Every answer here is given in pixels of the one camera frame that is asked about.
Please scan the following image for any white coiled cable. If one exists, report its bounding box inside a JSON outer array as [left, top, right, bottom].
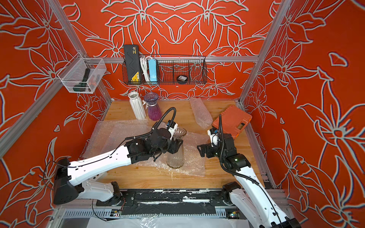
[[140, 56, 155, 83]]

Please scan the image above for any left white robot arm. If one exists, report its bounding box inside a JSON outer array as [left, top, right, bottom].
[[53, 128, 183, 206]]

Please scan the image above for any small black round device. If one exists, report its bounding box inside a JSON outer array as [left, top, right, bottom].
[[176, 75, 189, 85]]

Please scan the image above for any clear ribbed glass vase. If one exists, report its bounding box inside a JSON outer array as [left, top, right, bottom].
[[166, 127, 187, 169]]

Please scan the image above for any orange plastic tool case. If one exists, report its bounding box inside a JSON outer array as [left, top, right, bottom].
[[221, 105, 252, 139]]

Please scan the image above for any purple blue glass vase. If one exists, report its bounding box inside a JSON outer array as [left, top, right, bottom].
[[143, 92, 162, 121]]

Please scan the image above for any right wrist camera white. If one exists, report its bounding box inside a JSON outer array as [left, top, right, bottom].
[[207, 127, 219, 147]]

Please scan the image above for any white ribbed ceramic vase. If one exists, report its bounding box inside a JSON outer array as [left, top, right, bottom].
[[128, 91, 146, 120]]

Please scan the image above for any black wire wall basket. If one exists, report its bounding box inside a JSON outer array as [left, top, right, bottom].
[[122, 54, 207, 85]]

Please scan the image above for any black box with yellow label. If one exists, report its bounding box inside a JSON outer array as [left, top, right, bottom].
[[124, 45, 142, 85]]

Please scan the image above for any dark green handled tool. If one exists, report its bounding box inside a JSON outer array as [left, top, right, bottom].
[[73, 68, 90, 92]]

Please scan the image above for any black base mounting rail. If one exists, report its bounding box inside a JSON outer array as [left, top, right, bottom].
[[94, 189, 240, 218]]

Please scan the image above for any clear acrylic wall bin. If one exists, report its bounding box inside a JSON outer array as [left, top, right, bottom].
[[57, 53, 106, 94]]

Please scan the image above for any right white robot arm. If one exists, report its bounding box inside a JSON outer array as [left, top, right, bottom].
[[197, 128, 301, 228]]

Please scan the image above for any bubble wrapped bundle rear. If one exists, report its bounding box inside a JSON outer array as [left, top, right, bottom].
[[189, 97, 213, 129]]

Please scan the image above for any bubble wrap sheet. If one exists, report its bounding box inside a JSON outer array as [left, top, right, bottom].
[[137, 128, 209, 177], [80, 119, 151, 159]]

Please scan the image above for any light blue box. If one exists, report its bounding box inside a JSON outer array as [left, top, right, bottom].
[[148, 59, 158, 85]]

